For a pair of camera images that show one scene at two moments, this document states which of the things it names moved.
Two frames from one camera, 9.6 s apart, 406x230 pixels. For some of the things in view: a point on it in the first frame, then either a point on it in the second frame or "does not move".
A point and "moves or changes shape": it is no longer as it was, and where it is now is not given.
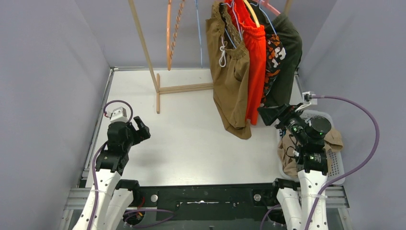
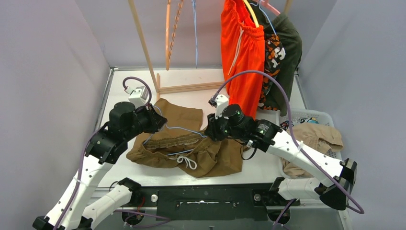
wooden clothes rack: x=155 y=78 does not move
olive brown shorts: x=229 y=60 to x=181 y=142
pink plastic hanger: x=270 y=7 does not move
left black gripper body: x=133 y=132 to x=154 y=119
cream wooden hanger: x=256 y=21 does not move
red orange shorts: x=253 y=38 does not move
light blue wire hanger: x=199 y=32 moves or changes shape
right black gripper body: x=294 y=122 to x=221 y=129
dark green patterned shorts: x=283 y=47 does not move
